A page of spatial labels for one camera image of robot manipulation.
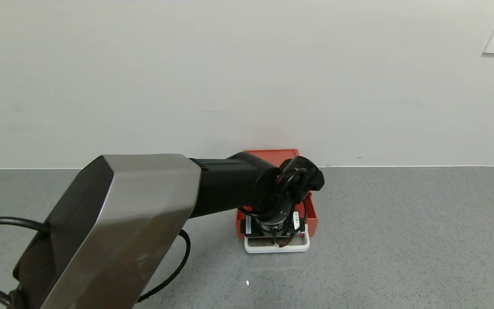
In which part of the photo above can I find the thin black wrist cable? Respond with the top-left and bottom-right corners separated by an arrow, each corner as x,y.
238,168 -> 310,248

